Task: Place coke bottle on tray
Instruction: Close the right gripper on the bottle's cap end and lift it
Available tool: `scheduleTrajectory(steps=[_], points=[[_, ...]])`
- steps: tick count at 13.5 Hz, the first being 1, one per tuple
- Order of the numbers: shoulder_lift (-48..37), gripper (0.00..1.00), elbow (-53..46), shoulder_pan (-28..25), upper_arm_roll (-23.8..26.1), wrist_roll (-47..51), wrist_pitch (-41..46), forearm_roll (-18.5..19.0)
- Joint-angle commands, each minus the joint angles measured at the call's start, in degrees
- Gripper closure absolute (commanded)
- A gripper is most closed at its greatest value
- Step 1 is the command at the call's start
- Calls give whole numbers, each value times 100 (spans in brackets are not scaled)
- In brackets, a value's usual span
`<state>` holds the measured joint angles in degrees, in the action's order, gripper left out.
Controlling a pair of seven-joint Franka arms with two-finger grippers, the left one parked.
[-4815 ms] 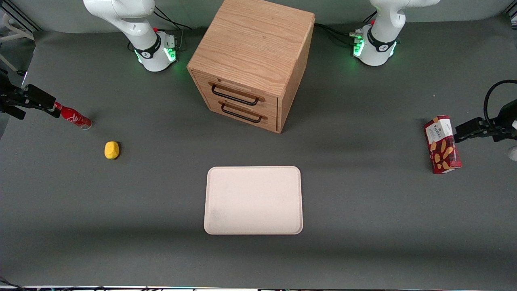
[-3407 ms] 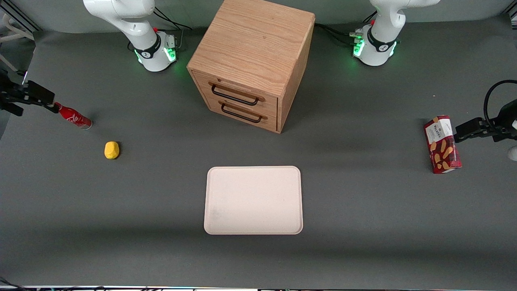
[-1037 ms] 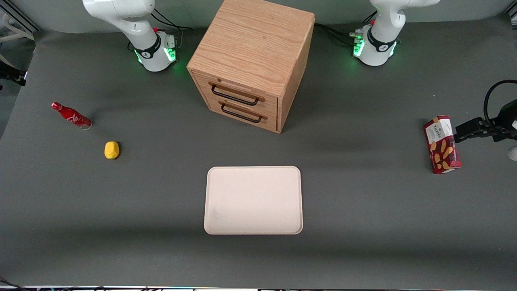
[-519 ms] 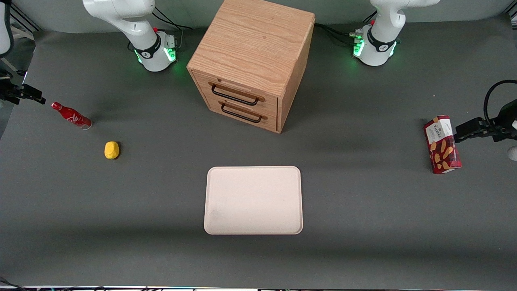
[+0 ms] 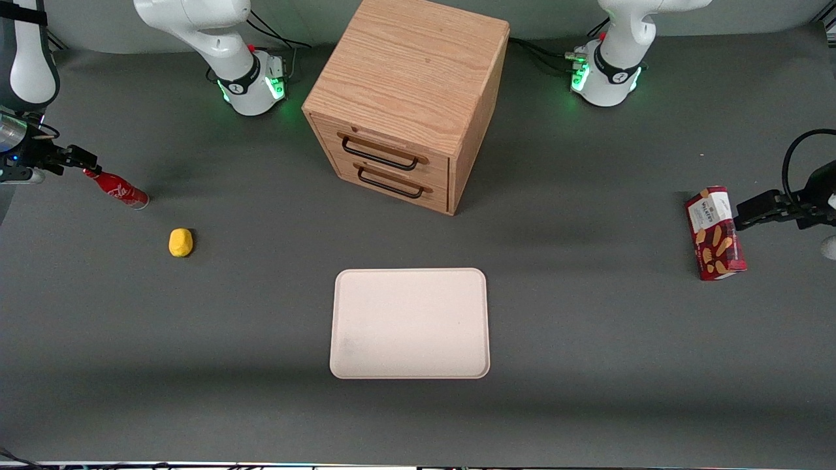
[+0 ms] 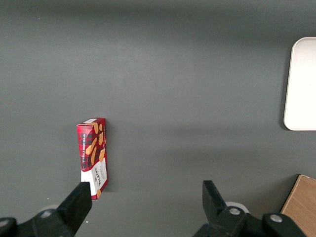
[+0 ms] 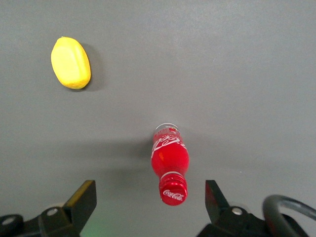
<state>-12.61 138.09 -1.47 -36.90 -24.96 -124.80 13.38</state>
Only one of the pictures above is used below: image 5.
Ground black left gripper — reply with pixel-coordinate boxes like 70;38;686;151
735;162;836;231

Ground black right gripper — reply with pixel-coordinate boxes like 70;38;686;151
0;134;99;177

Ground red coke bottle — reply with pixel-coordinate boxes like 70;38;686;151
83;168;150;210

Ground white rectangular tray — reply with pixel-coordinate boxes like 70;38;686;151
329;268;490;380

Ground red cookie box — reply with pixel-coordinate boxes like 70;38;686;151
684;186;748;282

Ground wooden drawer front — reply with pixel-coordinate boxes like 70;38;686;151
327;154;451;215
311;114;451;187

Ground wooden drawer cabinet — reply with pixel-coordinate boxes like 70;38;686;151
302;0;511;217

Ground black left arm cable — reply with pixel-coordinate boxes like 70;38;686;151
781;129;836;211

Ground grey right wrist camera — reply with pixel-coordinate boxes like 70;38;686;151
0;166;46;185

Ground black right base cables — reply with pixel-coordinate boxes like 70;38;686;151
247;9;313;86

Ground black base cables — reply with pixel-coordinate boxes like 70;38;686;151
509;18;609;74
247;9;313;86

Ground black left base cables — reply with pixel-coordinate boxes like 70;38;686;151
509;18;609;74

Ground black drawer handle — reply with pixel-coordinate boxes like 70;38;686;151
337;132;430;172
353;163;434;199

